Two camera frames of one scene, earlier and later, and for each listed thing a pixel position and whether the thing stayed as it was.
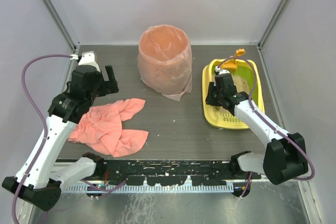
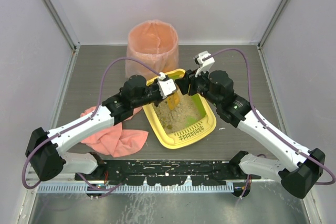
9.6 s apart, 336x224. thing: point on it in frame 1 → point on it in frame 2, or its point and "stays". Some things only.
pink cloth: [100, 127] stays
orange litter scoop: [230, 64] → [173, 100]
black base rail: [202, 172] stays
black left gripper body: [108, 84] → [156, 92]
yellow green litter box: [243, 78] → [193, 121]
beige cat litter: [241, 85] → [172, 120]
